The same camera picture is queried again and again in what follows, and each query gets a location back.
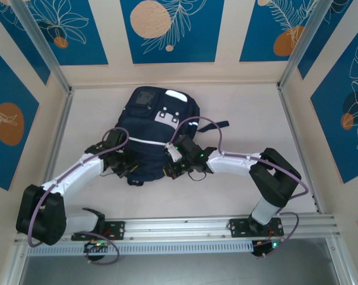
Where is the navy blue backpack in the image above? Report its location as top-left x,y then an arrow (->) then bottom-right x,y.
102,85 -> 229,187

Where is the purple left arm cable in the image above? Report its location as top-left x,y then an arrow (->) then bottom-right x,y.
28,126 -> 129,265

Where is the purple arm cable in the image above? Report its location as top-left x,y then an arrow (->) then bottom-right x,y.
169,116 -> 309,259
28,126 -> 129,265

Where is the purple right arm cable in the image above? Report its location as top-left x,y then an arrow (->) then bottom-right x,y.
169,116 -> 309,259

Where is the aluminium mounting rail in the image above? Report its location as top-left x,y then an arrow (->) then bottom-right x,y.
17,213 -> 343,244

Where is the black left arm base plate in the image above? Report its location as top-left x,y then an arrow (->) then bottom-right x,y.
71,221 -> 126,242

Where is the aluminium table side rail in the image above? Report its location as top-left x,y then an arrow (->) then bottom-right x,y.
32,88 -> 75,221
275,84 -> 324,214

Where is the grey slotted cable duct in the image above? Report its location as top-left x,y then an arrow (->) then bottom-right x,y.
26,239 -> 254,257

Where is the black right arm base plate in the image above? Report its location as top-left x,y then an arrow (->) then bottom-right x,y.
227,217 -> 285,238

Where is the aluminium frame post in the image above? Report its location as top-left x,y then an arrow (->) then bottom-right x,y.
277,0 -> 331,90
325,237 -> 356,285
11,0 -> 73,93
0,242 -> 30,285

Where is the aluminium lower frame post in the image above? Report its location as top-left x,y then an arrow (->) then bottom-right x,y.
325,237 -> 356,285
0,242 -> 30,285

